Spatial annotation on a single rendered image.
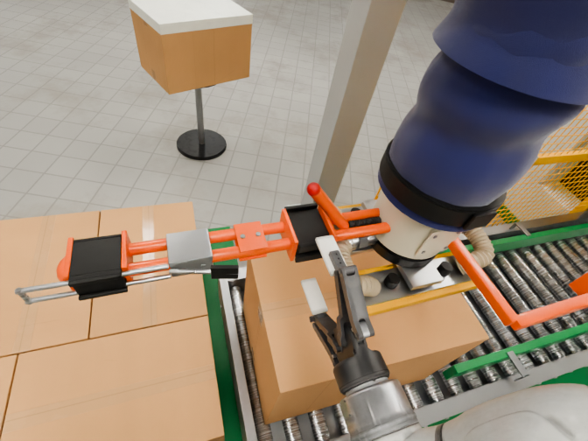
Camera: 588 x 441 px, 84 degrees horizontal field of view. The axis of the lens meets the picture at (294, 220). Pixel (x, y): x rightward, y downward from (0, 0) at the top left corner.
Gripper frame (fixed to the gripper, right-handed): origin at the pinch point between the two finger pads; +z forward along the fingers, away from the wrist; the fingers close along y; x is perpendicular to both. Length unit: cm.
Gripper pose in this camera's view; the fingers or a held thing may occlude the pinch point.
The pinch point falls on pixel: (317, 265)
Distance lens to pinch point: 58.0
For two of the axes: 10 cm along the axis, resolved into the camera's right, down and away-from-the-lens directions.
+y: -1.6, 6.4, 7.5
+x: 9.4, -1.3, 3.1
